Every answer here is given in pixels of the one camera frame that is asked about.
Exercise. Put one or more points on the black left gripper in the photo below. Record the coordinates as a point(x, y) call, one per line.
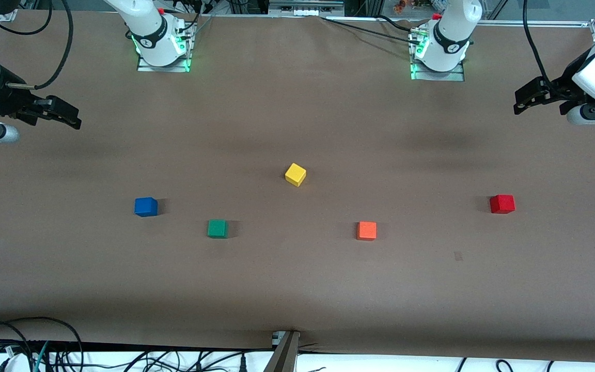
point(561, 91)

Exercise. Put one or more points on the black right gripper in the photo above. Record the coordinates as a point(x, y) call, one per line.
point(7, 101)

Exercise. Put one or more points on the red cube block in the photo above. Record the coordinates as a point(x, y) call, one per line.
point(502, 204)

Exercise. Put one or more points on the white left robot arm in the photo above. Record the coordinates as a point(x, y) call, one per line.
point(444, 57)

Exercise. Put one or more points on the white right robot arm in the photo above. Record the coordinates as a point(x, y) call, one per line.
point(160, 54)

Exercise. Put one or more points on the blue cube block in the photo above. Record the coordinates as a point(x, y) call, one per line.
point(145, 207)

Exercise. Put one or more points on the green cube block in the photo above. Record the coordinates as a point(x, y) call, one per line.
point(217, 229)

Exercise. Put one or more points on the orange cube block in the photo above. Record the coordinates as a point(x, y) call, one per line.
point(366, 231)

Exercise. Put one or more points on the yellow cube block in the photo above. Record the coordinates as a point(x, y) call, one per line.
point(295, 174)

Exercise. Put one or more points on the small colourful toy figures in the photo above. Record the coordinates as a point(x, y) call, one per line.
point(406, 4)

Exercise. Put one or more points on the silver box with ports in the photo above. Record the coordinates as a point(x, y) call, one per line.
point(305, 7)

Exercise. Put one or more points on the brown table cover sheet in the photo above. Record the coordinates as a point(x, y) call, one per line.
point(297, 284)

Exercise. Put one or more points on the silver table clamp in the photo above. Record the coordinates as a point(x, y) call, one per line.
point(278, 338)

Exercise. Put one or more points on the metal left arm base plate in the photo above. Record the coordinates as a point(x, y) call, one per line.
point(457, 77)

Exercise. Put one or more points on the aluminium frame rail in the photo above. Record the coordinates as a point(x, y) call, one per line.
point(561, 22)

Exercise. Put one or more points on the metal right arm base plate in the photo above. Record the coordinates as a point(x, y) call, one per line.
point(145, 68)

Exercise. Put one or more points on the brown metal post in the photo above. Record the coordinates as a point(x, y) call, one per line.
point(284, 359)

